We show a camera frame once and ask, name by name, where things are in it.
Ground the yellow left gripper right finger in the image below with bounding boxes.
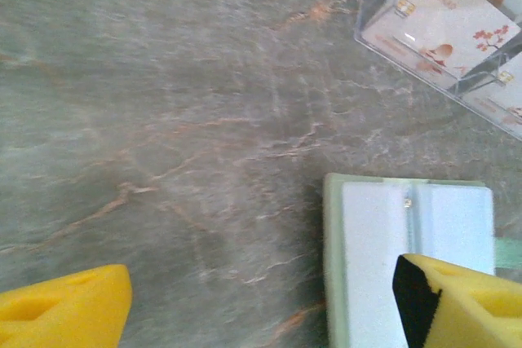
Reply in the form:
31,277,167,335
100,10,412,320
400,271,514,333
391,253,522,348

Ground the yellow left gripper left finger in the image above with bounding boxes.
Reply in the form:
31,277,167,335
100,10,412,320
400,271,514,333
0,263,134,348

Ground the green card holder wallet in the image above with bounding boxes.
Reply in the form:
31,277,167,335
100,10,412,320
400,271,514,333
323,172,522,348

